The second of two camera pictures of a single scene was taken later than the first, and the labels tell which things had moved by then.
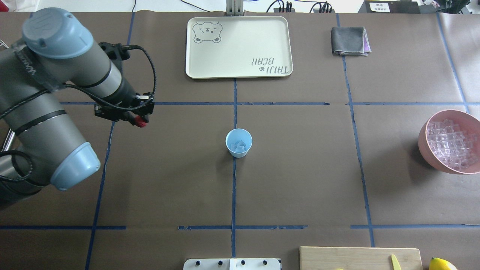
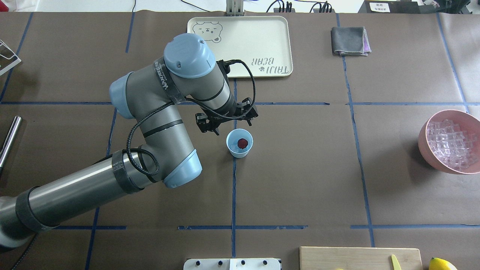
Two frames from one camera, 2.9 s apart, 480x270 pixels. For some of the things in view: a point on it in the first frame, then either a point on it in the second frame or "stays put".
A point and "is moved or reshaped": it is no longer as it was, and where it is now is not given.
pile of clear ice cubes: [452, 145] stays put
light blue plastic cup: [238, 142] stays put
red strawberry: [139, 122] is moved or reshaped
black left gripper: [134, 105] → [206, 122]
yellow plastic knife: [396, 264] stays put
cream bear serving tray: [238, 47] stays put
